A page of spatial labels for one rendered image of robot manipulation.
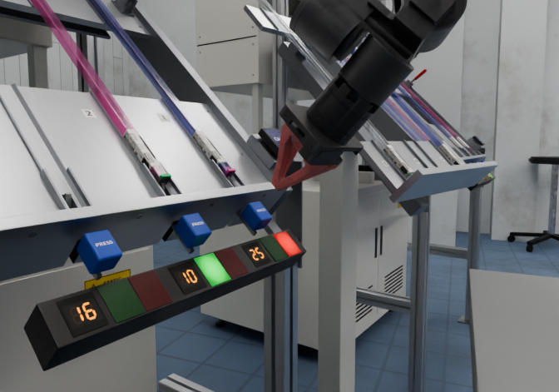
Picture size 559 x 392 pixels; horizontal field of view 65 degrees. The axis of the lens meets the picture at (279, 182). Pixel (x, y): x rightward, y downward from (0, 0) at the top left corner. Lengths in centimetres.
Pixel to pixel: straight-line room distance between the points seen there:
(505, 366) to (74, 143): 46
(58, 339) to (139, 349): 55
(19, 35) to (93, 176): 68
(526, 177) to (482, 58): 104
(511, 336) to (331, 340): 55
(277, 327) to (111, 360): 32
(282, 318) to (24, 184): 42
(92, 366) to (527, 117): 351
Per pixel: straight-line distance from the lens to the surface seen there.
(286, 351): 73
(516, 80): 390
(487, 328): 52
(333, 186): 92
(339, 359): 101
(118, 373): 91
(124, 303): 41
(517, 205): 391
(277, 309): 71
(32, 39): 113
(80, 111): 56
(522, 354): 48
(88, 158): 50
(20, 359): 80
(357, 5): 48
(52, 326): 38
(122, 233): 46
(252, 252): 53
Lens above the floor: 79
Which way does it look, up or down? 5 degrees down
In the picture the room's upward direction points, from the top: straight up
